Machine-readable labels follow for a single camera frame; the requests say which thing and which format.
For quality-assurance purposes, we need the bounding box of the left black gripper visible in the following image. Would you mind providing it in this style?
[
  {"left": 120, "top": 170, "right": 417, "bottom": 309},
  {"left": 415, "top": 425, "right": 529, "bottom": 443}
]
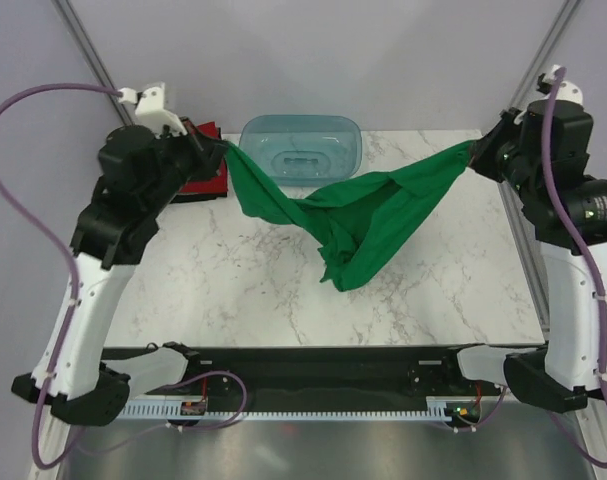
[{"left": 142, "top": 116, "right": 229, "bottom": 217}]

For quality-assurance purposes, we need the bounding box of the green t shirt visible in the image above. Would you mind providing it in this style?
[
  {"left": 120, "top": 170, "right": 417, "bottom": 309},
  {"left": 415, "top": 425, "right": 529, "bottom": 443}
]
[{"left": 226, "top": 141, "right": 472, "bottom": 292}]

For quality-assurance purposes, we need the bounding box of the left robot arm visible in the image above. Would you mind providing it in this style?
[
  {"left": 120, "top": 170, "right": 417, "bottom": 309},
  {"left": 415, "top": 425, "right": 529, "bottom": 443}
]
[{"left": 11, "top": 118, "right": 227, "bottom": 427}]

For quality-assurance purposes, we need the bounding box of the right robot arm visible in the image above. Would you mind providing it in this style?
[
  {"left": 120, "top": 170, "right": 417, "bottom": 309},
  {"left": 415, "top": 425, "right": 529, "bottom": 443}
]
[{"left": 440, "top": 100, "right": 607, "bottom": 413}]

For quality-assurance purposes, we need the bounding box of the red folded t shirt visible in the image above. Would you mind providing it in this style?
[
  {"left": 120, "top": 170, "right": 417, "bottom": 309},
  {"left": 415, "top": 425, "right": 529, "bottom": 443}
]
[{"left": 177, "top": 121, "right": 229, "bottom": 197}]

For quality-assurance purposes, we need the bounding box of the black folded t shirt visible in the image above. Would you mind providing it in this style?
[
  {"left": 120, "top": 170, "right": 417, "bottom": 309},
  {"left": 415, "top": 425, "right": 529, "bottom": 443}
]
[{"left": 171, "top": 158, "right": 228, "bottom": 204}]

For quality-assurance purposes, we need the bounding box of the teal plastic bin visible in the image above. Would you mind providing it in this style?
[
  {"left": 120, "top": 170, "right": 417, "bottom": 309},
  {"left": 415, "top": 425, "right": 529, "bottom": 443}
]
[{"left": 239, "top": 114, "right": 362, "bottom": 187}]

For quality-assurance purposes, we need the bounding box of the right aluminium frame post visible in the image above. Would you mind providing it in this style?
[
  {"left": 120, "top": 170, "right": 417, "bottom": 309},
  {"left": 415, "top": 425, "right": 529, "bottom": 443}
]
[{"left": 506, "top": 0, "right": 583, "bottom": 109}]

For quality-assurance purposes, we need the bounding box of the aluminium frame post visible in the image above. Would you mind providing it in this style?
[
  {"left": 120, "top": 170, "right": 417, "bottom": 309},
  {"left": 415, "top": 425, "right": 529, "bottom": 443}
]
[
  {"left": 52, "top": 0, "right": 140, "bottom": 139},
  {"left": 506, "top": 0, "right": 583, "bottom": 109}
]

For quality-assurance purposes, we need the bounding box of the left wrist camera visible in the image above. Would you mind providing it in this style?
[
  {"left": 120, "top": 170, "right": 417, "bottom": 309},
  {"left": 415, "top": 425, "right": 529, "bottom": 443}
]
[{"left": 118, "top": 82, "right": 187, "bottom": 138}]

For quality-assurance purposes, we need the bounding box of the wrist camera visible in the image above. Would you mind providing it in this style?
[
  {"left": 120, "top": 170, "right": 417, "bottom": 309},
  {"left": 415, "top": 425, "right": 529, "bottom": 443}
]
[
  {"left": 118, "top": 82, "right": 187, "bottom": 138},
  {"left": 536, "top": 64, "right": 584, "bottom": 106}
]

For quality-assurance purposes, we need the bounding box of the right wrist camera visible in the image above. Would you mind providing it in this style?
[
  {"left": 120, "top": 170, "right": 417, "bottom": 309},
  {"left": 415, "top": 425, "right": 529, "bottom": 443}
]
[{"left": 536, "top": 64, "right": 584, "bottom": 106}]

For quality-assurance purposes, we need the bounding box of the left aluminium frame post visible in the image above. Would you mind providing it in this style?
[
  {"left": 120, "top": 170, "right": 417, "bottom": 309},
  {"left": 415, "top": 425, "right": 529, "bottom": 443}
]
[{"left": 52, "top": 0, "right": 140, "bottom": 139}]

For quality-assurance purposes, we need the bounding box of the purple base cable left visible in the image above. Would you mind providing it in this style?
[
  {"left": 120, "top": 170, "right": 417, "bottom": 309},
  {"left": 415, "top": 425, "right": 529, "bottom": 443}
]
[{"left": 72, "top": 370, "right": 249, "bottom": 456}]

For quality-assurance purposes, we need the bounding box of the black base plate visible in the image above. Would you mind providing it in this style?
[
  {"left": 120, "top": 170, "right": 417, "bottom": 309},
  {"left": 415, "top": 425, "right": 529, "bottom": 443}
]
[{"left": 102, "top": 344, "right": 514, "bottom": 421}]

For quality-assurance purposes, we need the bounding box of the white slotted cable duct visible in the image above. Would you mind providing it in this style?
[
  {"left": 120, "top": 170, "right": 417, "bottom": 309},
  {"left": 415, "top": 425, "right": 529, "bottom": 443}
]
[{"left": 117, "top": 396, "right": 479, "bottom": 422}]

